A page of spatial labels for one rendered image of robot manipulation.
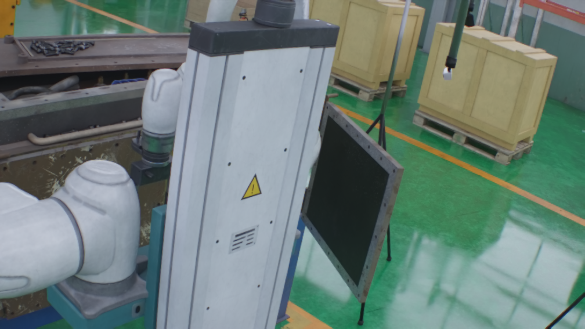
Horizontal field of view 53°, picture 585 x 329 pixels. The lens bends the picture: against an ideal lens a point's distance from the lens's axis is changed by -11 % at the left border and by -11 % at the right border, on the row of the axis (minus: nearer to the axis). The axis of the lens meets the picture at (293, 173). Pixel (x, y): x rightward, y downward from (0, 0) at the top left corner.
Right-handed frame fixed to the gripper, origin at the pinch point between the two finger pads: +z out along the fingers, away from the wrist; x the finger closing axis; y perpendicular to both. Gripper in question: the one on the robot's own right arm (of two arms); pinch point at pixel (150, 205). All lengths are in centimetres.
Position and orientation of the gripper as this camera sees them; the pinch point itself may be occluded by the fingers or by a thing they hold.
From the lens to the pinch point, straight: 178.3
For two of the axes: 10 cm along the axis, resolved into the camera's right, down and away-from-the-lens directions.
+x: 6.5, -1.9, 7.4
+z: -1.9, 9.0, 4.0
